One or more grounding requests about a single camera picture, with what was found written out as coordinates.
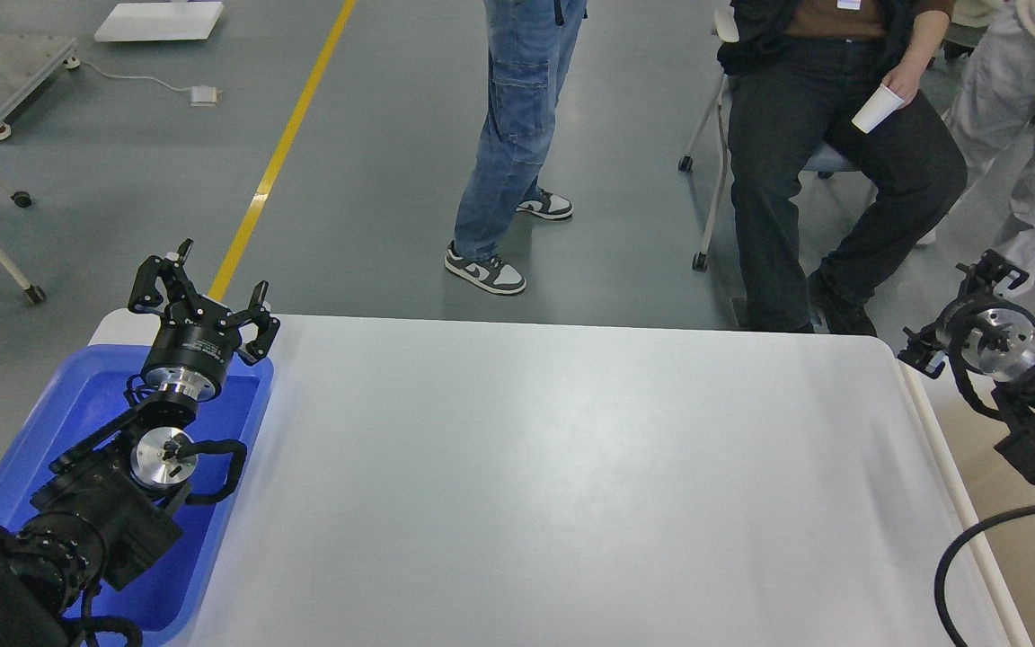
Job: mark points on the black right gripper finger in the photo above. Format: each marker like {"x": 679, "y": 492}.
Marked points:
{"x": 994, "y": 275}
{"x": 923, "y": 351}

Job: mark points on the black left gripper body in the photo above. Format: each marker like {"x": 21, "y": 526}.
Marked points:
{"x": 190, "y": 349}

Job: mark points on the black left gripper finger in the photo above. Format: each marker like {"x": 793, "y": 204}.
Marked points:
{"x": 258, "y": 315}
{"x": 162, "y": 288}

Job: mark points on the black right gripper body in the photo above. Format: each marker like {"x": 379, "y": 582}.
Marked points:
{"x": 960, "y": 320}

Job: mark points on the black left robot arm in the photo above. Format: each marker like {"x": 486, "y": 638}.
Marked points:
{"x": 116, "y": 494}

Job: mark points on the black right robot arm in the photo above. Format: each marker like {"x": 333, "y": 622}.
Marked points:
{"x": 988, "y": 342}

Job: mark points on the white plastic bin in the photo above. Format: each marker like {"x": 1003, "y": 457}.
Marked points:
{"x": 990, "y": 592}

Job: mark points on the grey office chair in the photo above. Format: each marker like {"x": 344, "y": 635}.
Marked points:
{"x": 824, "y": 162}

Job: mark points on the white paper cup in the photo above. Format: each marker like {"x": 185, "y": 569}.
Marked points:
{"x": 876, "y": 109}

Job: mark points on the metal cart platform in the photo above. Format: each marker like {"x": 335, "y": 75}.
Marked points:
{"x": 27, "y": 60}

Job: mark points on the white flat board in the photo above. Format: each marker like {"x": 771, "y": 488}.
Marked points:
{"x": 160, "y": 21}

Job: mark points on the person in blue jeans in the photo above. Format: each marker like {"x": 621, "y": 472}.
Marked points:
{"x": 529, "y": 46}

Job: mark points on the white power adapter with cable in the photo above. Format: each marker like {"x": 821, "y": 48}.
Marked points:
{"x": 197, "y": 95}

